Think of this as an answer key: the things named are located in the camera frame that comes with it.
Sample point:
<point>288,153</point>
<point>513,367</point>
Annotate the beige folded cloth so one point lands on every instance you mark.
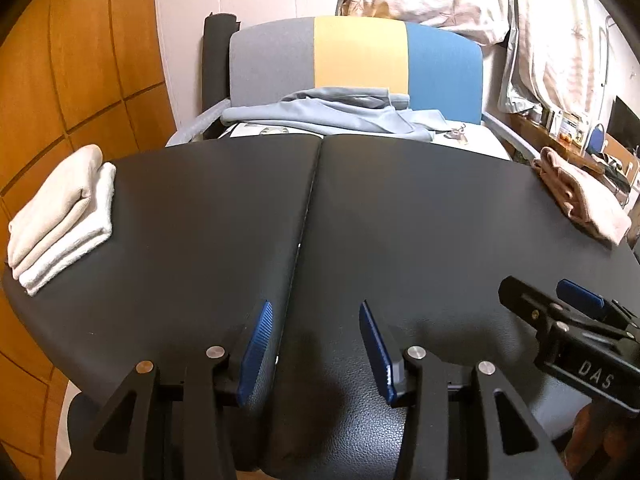
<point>55,195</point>

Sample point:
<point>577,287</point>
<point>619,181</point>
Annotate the grey yellow blue chair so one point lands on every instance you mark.
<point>270,60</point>

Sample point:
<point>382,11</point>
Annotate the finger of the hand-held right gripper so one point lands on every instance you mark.
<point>525,300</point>
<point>580,294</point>

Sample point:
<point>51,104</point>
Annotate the black rolled mat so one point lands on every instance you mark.
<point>217,60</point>

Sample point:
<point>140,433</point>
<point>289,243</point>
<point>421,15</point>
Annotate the cardboard box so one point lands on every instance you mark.
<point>620,155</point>

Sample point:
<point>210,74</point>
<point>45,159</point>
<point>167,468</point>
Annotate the person's right hand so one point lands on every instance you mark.
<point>595,440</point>

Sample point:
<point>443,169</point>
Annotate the wooden wardrobe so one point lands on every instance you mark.
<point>75,60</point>

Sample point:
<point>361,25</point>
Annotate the pink knit sweater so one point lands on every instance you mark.
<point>585,195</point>

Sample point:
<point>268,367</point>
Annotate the cluttered wooden desk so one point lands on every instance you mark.
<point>565,152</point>

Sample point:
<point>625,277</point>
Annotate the white folded towel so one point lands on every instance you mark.
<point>75,240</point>

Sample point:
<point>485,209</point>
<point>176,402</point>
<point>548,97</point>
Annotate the light blue garment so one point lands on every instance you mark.
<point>325,115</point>

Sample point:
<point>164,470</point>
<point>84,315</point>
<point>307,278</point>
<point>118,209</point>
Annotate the white lamp pole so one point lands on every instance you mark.
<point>607,50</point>

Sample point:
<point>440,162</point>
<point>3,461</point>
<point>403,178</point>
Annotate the blue rounded container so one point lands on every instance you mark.
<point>596,137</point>

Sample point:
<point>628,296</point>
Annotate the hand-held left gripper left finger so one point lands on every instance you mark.
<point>255,355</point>

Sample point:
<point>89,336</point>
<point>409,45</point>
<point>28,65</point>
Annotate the floral hanging sheet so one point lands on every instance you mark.
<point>550,35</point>

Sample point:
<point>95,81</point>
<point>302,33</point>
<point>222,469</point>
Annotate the black monitor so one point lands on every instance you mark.
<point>625,120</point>

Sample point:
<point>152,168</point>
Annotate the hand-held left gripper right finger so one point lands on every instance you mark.
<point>377,355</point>

